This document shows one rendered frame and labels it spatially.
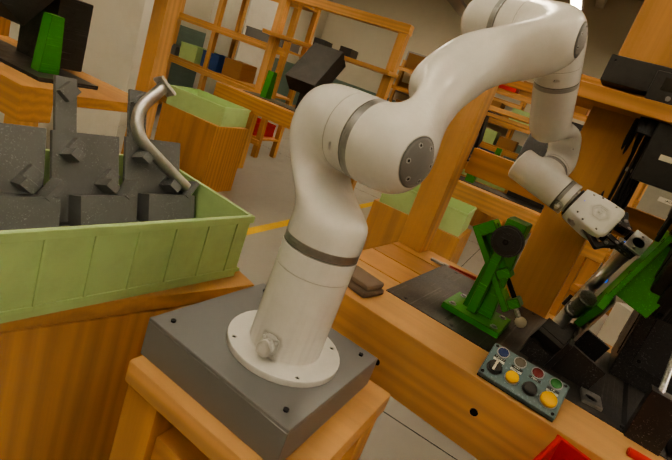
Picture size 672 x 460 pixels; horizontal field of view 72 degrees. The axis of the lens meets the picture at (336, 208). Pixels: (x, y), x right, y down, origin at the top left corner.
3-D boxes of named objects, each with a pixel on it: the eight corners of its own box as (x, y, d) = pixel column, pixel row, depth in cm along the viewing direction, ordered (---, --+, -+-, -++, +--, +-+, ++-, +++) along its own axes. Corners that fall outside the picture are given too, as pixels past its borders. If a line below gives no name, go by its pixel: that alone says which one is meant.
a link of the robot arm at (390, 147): (319, 178, 72) (395, 223, 62) (300, 111, 64) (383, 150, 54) (512, 44, 91) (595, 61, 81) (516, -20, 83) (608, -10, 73)
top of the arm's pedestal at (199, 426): (280, 526, 58) (290, 502, 57) (123, 380, 72) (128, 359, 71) (384, 411, 86) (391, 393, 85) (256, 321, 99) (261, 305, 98)
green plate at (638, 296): (627, 337, 96) (711, 263, 88) (592, 308, 99) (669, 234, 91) (628, 322, 106) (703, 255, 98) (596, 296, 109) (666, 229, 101)
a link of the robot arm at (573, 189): (556, 196, 108) (567, 204, 107) (579, 174, 111) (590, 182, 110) (543, 213, 116) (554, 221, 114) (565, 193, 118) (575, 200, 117)
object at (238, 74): (252, 158, 610) (306, -22, 551) (126, 97, 704) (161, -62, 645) (275, 158, 658) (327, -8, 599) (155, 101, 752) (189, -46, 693)
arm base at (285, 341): (303, 407, 64) (350, 291, 60) (200, 337, 71) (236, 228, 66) (354, 356, 82) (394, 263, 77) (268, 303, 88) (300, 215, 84)
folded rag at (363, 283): (383, 295, 112) (387, 284, 111) (362, 299, 106) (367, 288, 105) (354, 274, 118) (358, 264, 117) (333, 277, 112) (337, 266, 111)
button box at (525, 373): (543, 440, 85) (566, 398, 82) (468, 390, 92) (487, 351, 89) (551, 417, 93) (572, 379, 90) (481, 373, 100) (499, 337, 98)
